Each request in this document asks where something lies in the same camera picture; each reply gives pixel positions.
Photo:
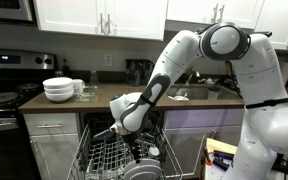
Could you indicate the wooden board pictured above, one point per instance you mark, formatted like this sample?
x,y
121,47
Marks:
x,y
220,146

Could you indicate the black electric stove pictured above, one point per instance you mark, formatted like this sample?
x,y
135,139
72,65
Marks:
x,y
4,100

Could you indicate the clear glass food container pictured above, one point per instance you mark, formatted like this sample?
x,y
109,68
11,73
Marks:
x,y
86,96

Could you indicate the white upper cabinet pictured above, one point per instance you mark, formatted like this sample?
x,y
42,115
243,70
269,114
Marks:
x,y
190,10
67,16

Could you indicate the white base cabinet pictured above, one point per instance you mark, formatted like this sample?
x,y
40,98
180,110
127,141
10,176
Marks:
x,y
55,156
190,140

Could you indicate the white ceramic bowl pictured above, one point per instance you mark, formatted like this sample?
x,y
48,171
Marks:
x,y
58,82
59,90
59,97

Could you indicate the black clamp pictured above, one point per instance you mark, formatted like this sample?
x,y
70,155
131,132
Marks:
x,y
222,160

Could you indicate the grey robot mounting table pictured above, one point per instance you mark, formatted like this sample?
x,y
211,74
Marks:
x,y
214,173

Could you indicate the stainless steel microwave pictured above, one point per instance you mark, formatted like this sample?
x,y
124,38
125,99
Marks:
x,y
7,10

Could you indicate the stainless steel sink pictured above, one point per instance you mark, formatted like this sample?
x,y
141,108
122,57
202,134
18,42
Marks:
x,y
197,93

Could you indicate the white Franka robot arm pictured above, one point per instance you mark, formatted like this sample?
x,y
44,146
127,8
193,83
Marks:
x,y
267,126

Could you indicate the black stereo camera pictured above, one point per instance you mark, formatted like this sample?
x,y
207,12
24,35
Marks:
x,y
264,33

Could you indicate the dark bottle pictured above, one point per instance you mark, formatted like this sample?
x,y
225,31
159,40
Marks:
x,y
66,68

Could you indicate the chrome faucet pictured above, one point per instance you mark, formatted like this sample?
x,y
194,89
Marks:
x,y
191,75

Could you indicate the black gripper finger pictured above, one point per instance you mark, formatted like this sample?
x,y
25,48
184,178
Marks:
x,y
136,154

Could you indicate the small white cup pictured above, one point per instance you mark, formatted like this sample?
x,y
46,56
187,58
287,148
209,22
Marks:
x,y
154,152

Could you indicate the white dishcloth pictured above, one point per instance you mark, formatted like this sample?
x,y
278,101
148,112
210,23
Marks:
x,y
179,97

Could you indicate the white drawer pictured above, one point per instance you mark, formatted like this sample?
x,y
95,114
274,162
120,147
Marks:
x,y
50,120

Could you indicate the white wall outlet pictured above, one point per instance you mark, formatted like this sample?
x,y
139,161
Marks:
x,y
108,60

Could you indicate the black pan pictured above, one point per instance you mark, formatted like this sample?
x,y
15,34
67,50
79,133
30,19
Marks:
x,y
103,135

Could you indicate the clear glass jar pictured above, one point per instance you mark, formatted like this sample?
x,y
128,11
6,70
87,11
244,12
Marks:
x,y
94,80

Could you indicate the white ceramic mug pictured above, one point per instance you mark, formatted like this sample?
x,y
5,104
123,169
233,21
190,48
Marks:
x,y
78,86

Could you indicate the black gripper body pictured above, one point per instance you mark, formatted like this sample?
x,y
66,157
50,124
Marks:
x,y
130,139

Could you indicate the black coffee maker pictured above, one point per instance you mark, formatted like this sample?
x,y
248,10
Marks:
x,y
135,71

